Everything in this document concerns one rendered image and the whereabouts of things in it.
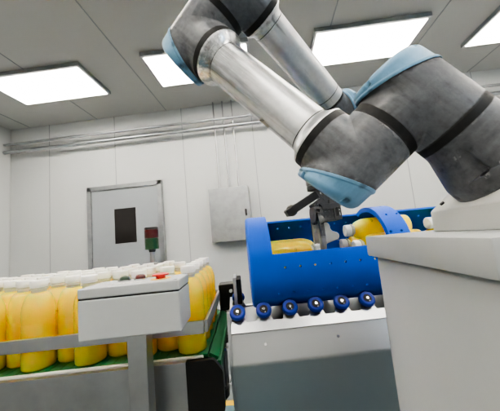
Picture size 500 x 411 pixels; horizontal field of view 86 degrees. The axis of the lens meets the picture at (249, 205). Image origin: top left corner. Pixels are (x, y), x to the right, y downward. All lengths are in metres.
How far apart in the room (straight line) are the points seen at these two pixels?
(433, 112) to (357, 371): 0.69
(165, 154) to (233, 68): 4.16
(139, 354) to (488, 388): 0.56
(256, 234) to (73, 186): 4.71
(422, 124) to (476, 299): 0.24
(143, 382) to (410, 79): 0.71
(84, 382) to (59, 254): 4.61
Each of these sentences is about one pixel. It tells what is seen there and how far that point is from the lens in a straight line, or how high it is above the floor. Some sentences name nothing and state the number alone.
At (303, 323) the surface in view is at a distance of 0.83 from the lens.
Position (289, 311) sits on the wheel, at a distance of 0.82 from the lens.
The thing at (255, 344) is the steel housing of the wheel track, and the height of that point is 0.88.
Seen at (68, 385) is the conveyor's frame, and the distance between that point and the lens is 0.84.
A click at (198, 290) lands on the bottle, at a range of 0.73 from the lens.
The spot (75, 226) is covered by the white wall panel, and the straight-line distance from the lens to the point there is 5.22.
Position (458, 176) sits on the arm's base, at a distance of 0.49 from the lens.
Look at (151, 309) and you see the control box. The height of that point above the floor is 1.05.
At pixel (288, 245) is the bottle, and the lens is 0.83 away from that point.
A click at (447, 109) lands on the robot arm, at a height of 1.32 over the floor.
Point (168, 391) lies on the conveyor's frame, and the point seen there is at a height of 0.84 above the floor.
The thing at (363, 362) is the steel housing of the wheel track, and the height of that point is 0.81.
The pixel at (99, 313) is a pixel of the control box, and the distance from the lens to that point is 0.64.
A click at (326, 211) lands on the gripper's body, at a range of 0.86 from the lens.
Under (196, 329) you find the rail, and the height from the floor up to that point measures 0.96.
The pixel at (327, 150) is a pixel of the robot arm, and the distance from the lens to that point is 0.44.
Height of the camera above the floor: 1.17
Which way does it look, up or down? 7 degrees up
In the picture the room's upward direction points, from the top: 5 degrees counter-clockwise
